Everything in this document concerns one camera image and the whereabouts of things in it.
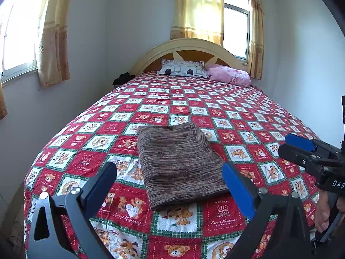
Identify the yellow sunlit curtain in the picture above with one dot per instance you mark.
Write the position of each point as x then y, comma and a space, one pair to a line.
196, 8

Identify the person's right hand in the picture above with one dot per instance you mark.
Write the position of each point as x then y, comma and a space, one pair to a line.
323, 210

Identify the brown knit sweater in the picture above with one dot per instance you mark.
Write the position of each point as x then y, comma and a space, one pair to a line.
178, 164

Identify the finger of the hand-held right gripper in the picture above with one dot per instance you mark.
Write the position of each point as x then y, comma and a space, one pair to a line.
296, 156
299, 141

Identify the window behind headboard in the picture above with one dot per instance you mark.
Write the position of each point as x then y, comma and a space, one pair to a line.
235, 29

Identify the pink pillow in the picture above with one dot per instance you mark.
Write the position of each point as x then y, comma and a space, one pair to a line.
229, 75

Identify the wide side window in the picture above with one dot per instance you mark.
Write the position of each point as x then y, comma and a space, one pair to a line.
18, 37

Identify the beige patterned curtain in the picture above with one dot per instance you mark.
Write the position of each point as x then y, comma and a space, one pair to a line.
256, 32
52, 45

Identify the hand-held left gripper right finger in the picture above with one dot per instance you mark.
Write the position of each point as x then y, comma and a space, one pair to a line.
238, 191

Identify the dark cloth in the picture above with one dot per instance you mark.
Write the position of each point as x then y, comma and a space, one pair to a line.
123, 78

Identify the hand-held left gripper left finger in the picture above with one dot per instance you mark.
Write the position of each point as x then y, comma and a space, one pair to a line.
99, 186

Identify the red checked printed bedspread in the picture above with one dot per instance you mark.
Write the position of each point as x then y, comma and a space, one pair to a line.
94, 129

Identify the grey patterned pillow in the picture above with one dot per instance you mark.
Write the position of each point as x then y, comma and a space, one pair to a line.
182, 68

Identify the cream wooden headboard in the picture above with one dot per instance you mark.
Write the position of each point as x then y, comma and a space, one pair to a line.
194, 44

